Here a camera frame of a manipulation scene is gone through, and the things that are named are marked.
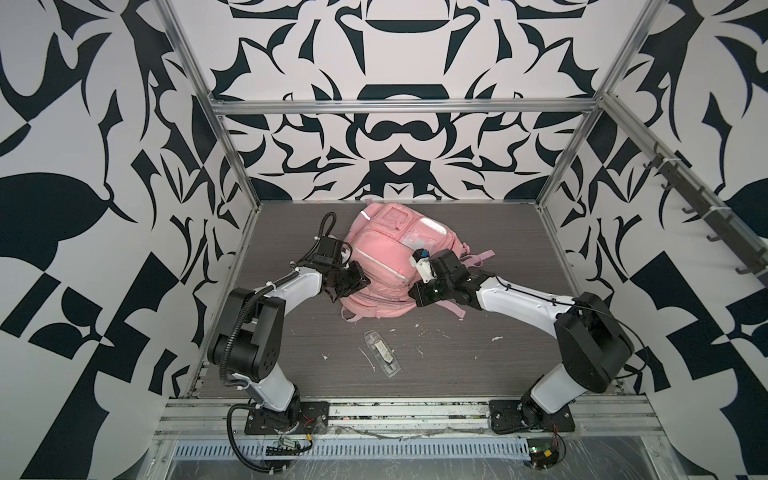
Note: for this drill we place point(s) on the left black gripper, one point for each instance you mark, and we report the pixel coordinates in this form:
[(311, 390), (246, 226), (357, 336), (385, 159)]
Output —
[(359, 280)]

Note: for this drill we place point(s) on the white cable duct strip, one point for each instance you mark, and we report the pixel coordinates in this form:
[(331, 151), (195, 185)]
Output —
[(516, 449)]

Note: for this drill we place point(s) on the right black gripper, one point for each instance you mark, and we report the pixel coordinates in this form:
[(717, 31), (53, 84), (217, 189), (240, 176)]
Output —
[(420, 296)]

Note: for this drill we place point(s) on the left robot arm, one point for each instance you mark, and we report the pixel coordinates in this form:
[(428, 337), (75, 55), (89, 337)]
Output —
[(246, 343)]

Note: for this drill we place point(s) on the aluminium cage frame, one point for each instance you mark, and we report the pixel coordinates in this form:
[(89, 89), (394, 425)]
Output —
[(555, 102)]

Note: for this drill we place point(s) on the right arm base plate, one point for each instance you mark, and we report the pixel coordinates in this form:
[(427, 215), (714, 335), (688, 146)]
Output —
[(518, 416)]

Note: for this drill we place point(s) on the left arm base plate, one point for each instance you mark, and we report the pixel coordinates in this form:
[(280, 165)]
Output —
[(299, 418)]

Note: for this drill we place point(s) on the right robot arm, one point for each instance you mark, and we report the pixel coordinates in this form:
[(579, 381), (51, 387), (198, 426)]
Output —
[(593, 344)]

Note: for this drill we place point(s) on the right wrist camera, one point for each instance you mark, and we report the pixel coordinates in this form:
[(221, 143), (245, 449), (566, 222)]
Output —
[(420, 260)]

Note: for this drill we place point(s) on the clear plastic packet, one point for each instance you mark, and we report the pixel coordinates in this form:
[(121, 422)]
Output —
[(382, 353)]

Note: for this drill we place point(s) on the wall hook rail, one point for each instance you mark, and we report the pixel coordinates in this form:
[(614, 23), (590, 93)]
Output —
[(703, 204)]

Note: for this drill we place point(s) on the pink student backpack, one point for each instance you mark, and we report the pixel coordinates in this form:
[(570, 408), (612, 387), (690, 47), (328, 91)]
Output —
[(383, 238)]

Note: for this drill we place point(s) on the green lit circuit board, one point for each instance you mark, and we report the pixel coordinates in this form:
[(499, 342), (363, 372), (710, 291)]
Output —
[(545, 456)]

